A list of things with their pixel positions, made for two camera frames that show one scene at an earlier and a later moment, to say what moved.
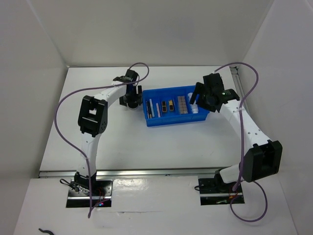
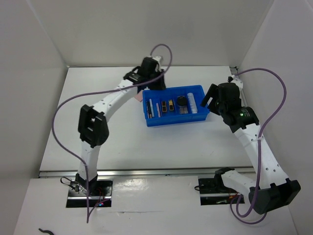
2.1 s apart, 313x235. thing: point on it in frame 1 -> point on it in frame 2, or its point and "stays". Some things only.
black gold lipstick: [164, 106] stays
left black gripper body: [132, 97] -> [157, 83]
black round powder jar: [133, 105] -> [181, 101]
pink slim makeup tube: [158, 110] stays
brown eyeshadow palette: [182, 105] stays
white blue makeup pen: [152, 107] stays
